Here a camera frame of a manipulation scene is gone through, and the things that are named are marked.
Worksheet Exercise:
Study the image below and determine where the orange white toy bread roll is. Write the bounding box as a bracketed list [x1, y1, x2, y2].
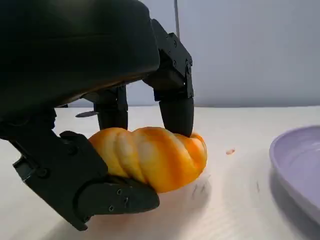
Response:
[88, 126, 208, 194]

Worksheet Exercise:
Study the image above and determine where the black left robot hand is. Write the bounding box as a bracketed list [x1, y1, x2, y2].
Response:
[0, 0, 195, 231]

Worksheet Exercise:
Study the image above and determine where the black table cable grommet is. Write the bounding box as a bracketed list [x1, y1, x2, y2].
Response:
[74, 111, 100, 119]

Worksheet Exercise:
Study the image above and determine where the lilac plate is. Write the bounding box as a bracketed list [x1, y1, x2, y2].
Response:
[268, 125, 320, 226]

